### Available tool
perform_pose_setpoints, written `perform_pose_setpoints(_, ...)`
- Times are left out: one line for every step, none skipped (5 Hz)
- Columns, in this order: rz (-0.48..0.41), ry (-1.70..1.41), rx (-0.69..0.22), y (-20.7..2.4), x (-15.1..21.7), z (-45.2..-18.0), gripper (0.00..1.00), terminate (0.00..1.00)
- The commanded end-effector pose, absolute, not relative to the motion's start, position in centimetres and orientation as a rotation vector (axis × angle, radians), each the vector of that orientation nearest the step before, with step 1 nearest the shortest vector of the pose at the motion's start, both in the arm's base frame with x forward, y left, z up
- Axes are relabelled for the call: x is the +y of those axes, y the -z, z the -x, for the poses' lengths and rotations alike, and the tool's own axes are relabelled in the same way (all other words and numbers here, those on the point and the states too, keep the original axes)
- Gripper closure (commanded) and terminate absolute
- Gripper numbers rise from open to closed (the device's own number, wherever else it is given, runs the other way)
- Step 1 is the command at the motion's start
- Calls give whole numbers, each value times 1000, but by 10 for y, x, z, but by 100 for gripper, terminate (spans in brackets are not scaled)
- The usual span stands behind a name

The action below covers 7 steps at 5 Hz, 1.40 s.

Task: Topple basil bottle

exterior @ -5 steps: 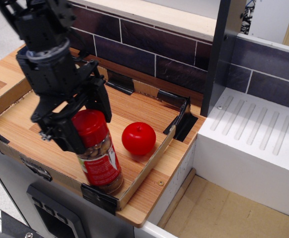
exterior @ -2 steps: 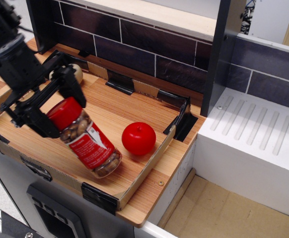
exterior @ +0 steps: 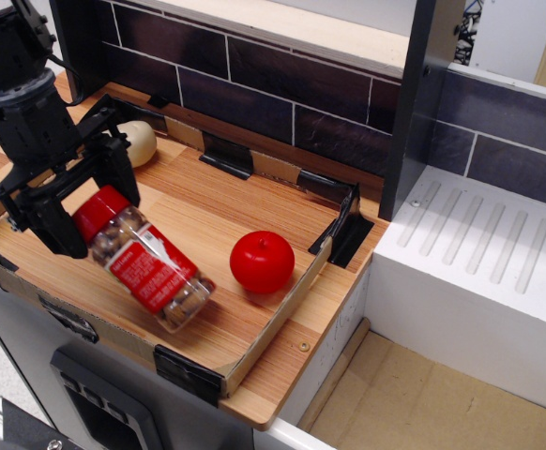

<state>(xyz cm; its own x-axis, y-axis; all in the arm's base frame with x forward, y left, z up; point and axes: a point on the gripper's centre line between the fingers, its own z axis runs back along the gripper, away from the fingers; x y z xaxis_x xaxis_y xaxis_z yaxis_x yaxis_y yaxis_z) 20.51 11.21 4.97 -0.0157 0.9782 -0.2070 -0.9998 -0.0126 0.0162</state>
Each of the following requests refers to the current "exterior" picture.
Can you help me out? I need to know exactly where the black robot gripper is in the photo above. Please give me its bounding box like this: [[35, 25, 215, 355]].
[[0, 69, 141, 259]]

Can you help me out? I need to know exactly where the red-capped basil spice bottle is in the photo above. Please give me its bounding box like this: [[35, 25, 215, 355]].
[[73, 186, 216, 333]]

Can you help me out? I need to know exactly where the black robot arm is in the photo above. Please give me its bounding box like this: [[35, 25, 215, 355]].
[[0, 1, 140, 259]]

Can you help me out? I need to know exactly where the cardboard fence with black tape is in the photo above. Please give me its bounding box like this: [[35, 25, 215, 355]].
[[0, 91, 385, 424]]

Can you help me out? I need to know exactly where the cream toy garlic bulb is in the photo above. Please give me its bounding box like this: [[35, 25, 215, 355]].
[[117, 120, 157, 168]]

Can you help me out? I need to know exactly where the red toy apple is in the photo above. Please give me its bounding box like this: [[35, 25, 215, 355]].
[[229, 231, 295, 294]]

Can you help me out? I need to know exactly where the grey oven control panel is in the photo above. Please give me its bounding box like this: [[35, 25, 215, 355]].
[[51, 351, 162, 449]]

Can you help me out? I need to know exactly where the white drainer sink unit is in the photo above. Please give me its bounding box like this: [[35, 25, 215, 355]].
[[365, 168, 546, 407]]

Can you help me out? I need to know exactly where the dark grey left post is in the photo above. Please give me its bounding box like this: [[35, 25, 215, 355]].
[[49, 0, 110, 99]]

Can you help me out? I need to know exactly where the dark grey vertical post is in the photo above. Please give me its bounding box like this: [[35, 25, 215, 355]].
[[379, 0, 463, 221]]

